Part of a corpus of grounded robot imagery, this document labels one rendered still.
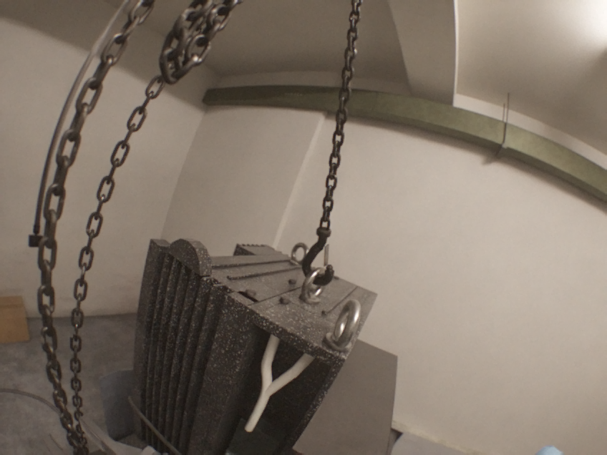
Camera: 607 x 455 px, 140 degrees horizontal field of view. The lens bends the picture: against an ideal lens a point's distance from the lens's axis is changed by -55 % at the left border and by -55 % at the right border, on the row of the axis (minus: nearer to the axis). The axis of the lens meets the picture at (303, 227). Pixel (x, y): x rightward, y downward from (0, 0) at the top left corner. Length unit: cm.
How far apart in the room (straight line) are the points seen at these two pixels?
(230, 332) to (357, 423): 25
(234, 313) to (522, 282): 150
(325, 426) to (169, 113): 261
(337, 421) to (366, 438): 5
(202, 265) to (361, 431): 38
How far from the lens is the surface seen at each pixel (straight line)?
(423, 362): 162
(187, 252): 45
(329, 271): 45
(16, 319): 256
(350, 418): 45
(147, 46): 263
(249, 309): 37
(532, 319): 170
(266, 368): 42
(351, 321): 32
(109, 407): 111
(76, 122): 20
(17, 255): 265
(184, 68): 19
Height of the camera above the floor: 177
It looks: 3 degrees down
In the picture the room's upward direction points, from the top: 20 degrees clockwise
